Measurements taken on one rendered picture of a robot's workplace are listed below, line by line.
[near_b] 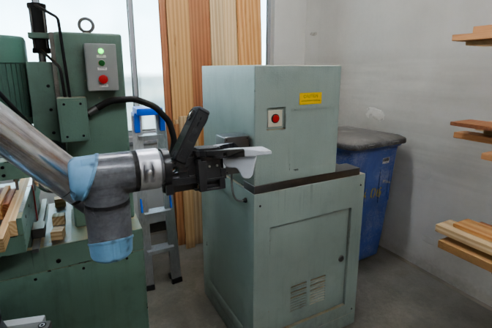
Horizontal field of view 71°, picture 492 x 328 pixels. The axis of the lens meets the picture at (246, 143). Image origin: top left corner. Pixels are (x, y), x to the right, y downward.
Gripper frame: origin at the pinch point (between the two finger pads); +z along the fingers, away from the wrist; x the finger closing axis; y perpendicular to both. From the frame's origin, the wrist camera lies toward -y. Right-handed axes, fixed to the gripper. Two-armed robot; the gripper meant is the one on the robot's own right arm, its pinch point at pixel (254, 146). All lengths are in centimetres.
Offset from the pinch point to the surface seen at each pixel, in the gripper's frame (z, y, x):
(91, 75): -26, -23, -66
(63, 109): -36, -12, -66
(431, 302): 152, 115, -67
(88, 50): -27, -31, -65
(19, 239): -51, 27, -59
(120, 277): -23, 53, -72
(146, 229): 2, 63, -156
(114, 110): -19, -11, -74
